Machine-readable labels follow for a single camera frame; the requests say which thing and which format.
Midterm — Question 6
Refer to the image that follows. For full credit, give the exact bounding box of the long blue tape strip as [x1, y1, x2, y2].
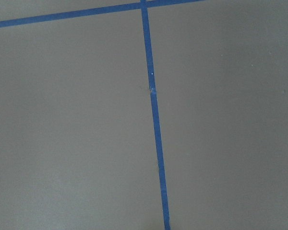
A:
[140, 0, 171, 230]

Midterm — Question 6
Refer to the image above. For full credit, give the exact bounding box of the crossing blue tape strip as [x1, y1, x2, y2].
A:
[0, 0, 204, 30]

